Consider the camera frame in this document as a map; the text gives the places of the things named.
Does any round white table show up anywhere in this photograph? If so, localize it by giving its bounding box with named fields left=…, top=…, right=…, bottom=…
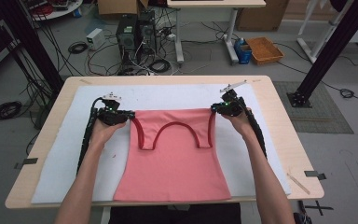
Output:
left=21, top=0, right=84, bottom=21

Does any person's dark clothing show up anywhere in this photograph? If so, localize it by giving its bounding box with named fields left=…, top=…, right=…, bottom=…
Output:
left=108, top=203, right=242, bottom=224

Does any open cardboard box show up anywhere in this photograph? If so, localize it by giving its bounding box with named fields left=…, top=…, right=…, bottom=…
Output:
left=97, top=0, right=149, bottom=17

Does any white power supply box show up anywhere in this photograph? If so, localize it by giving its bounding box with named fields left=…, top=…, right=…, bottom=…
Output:
left=86, top=28, right=106, bottom=51

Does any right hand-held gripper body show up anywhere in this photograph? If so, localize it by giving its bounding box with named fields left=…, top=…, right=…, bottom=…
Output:
left=213, top=79, right=249, bottom=119

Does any grey floor mat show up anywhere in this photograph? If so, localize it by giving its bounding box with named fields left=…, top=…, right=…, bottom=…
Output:
left=272, top=80, right=355, bottom=135

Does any person's right hand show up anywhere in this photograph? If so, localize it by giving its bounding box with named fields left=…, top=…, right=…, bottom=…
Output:
left=221, top=106, right=257, bottom=139

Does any black tape piece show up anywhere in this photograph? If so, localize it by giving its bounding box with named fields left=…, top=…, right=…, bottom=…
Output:
left=13, top=157, right=39, bottom=170
left=304, top=170, right=327, bottom=181

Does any pink tank top red trim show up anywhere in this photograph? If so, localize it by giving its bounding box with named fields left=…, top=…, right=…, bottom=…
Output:
left=113, top=107, right=233, bottom=203

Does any black computer tower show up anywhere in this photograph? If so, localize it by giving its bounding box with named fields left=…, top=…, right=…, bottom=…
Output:
left=116, top=13, right=138, bottom=69
left=136, top=10, right=158, bottom=56

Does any person's left hand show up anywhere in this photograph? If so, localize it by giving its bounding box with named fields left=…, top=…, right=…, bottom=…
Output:
left=89, top=118, right=127, bottom=147

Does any white-legged desk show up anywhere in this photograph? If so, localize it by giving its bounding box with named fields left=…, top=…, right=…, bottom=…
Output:
left=166, top=0, right=267, bottom=65

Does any white felt mat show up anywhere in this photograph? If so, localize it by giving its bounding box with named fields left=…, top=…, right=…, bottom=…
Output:
left=31, top=82, right=293, bottom=205

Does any coiled black cable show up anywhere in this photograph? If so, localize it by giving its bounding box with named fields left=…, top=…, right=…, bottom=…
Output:
left=67, top=41, right=89, bottom=55
left=148, top=58, right=172, bottom=75
left=0, top=100, right=23, bottom=122

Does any orange plastic basket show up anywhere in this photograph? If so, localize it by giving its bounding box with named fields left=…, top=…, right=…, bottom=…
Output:
left=245, top=36, right=285, bottom=66

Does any blue container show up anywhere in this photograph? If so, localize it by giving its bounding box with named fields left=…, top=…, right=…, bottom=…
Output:
left=233, top=37, right=254, bottom=65

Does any black metal post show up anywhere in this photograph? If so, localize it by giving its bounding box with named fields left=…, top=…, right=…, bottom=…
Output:
left=0, top=0, right=65, bottom=95
left=286, top=0, right=358, bottom=109

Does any large cardboard box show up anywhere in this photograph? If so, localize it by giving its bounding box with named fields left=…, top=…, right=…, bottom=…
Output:
left=235, top=0, right=290, bottom=33

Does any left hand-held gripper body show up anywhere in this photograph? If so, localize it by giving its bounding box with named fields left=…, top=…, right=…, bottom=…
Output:
left=96, top=91, right=129, bottom=127

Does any wooden stick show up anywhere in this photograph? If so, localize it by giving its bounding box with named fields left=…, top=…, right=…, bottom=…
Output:
left=286, top=173, right=311, bottom=196

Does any white metal frame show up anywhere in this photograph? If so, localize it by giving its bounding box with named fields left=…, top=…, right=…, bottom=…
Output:
left=296, top=0, right=358, bottom=63

